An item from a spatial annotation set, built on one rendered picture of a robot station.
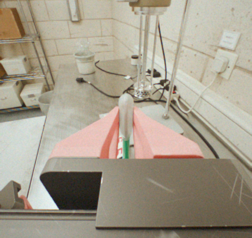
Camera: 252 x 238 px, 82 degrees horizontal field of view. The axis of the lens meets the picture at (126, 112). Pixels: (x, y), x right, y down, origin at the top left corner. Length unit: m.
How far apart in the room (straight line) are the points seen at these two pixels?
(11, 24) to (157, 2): 1.94
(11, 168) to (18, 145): 0.09
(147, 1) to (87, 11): 2.07
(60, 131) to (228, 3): 0.73
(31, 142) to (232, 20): 0.79
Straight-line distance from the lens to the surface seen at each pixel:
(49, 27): 2.48
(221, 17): 0.68
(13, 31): 2.21
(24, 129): 0.70
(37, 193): 0.49
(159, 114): 0.65
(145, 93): 0.49
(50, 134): 0.62
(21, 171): 0.56
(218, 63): 0.63
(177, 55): 0.52
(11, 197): 0.24
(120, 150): 0.47
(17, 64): 2.35
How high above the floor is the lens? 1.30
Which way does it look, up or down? 37 degrees down
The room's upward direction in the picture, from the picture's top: straight up
